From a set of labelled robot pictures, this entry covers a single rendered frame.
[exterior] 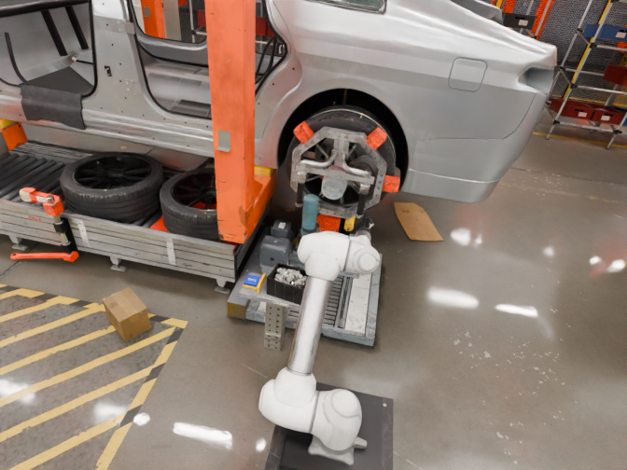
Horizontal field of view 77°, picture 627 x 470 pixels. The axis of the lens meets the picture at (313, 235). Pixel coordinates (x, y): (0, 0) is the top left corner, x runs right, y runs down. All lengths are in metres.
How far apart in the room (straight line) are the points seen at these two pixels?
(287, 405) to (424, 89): 1.67
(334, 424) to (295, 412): 0.15
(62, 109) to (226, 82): 1.52
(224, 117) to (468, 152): 1.35
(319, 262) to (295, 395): 0.50
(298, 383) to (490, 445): 1.19
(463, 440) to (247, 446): 1.07
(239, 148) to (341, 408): 1.23
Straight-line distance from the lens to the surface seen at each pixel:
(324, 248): 1.53
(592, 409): 2.87
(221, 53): 1.87
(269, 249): 2.48
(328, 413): 1.59
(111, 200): 2.90
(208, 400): 2.28
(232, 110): 1.93
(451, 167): 2.47
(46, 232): 3.18
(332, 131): 2.23
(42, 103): 3.26
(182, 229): 2.69
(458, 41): 2.27
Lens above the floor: 1.95
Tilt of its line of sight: 37 degrees down
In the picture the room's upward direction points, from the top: 7 degrees clockwise
